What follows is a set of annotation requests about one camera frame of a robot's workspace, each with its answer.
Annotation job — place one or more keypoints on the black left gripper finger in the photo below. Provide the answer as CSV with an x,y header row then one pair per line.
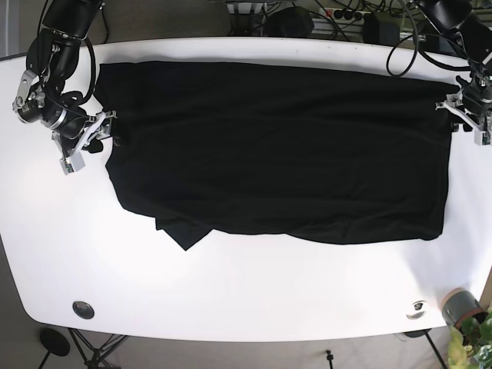
x,y
482,133
459,121

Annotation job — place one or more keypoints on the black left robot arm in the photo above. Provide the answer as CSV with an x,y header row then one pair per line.
x,y
456,23

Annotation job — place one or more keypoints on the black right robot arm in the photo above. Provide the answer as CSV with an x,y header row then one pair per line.
x,y
51,60

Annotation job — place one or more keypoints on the silver table grommet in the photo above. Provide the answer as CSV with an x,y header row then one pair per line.
x,y
417,310

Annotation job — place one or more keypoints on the black tripod stand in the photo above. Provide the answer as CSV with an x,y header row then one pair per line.
x,y
56,344

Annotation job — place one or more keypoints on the potted green plant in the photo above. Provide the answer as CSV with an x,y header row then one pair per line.
x,y
470,330

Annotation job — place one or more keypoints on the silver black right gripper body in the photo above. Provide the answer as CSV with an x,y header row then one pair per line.
x,y
32,104

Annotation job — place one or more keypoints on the black table grommet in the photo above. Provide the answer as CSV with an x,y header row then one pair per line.
x,y
83,310

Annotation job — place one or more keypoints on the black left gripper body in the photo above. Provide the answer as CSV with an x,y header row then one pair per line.
x,y
473,101

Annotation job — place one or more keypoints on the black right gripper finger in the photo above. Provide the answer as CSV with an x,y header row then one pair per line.
x,y
96,128
95,143

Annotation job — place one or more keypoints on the black T-shirt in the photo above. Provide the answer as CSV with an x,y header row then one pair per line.
x,y
336,157

